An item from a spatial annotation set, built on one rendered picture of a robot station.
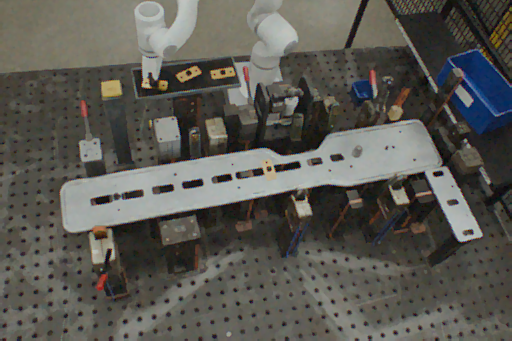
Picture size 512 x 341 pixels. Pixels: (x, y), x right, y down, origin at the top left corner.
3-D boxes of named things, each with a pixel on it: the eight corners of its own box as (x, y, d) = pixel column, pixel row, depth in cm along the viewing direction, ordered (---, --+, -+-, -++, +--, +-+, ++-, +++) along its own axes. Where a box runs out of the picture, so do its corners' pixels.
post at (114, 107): (116, 166, 208) (101, 101, 171) (114, 151, 211) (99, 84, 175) (135, 163, 209) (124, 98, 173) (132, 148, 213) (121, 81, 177)
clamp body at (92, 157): (93, 212, 196) (77, 165, 166) (90, 187, 201) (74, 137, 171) (118, 208, 198) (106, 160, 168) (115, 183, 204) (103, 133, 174)
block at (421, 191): (390, 236, 204) (417, 206, 181) (380, 212, 210) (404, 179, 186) (411, 231, 206) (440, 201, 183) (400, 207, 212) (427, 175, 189)
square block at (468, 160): (427, 210, 213) (466, 167, 183) (420, 194, 217) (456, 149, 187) (444, 206, 215) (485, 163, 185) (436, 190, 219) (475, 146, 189)
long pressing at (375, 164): (64, 242, 158) (63, 241, 157) (59, 181, 170) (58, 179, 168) (445, 167, 191) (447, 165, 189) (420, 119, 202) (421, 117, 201)
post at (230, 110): (219, 171, 212) (225, 115, 178) (216, 161, 214) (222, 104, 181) (230, 169, 213) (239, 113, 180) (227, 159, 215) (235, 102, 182)
